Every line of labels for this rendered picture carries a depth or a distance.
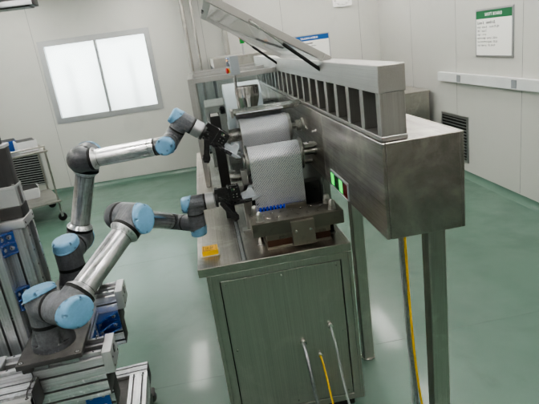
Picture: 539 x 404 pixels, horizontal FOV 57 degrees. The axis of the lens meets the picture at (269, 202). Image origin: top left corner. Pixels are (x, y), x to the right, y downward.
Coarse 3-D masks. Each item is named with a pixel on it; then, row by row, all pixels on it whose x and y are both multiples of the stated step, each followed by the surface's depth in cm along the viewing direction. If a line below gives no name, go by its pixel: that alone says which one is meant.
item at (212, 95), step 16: (224, 80) 312; (240, 80) 314; (256, 80) 315; (272, 80) 317; (208, 96) 314; (224, 96) 315; (272, 96) 319; (208, 112) 317; (224, 112) 318; (224, 128) 321; (240, 160) 328
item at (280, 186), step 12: (288, 168) 227; (300, 168) 228; (252, 180) 227; (264, 180) 227; (276, 180) 228; (288, 180) 229; (300, 180) 229; (264, 192) 229; (276, 192) 229; (288, 192) 230; (300, 192) 231; (264, 204) 230; (276, 204) 231
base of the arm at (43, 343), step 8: (32, 328) 176; (40, 328) 175; (48, 328) 175; (56, 328) 177; (32, 336) 178; (40, 336) 175; (48, 336) 176; (56, 336) 177; (64, 336) 179; (72, 336) 182; (32, 344) 178; (40, 344) 176; (48, 344) 176; (56, 344) 176; (64, 344) 178; (40, 352) 176; (48, 352) 176; (56, 352) 177
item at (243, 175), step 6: (234, 174) 234; (240, 174) 234; (246, 174) 233; (246, 180) 233; (240, 186) 234; (246, 186) 234; (246, 204) 238; (246, 210) 238; (246, 216) 239; (246, 222) 240; (246, 228) 242
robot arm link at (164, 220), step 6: (114, 204) 204; (108, 210) 195; (108, 216) 194; (156, 216) 219; (162, 216) 222; (168, 216) 226; (174, 216) 229; (180, 216) 231; (108, 222) 195; (156, 222) 219; (162, 222) 222; (168, 222) 225; (174, 222) 229; (168, 228) 229; (174, 228) 232; (180, 228) 231
